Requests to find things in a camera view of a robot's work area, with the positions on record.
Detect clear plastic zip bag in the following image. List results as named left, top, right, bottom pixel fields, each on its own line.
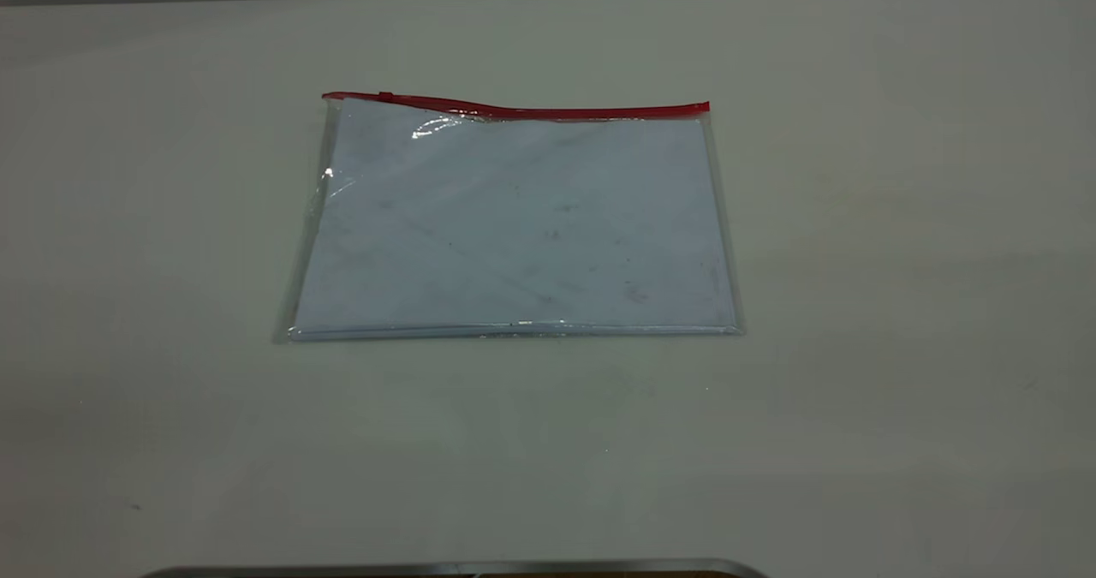
left=274, top=91, right=745, bottom=344

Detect white paper sheets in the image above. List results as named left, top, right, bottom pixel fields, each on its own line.
left=295, top=101, right=738, bottom=338

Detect grey metal rim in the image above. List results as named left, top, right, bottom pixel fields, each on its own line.
left=141, top=558, right=768, bottom=578

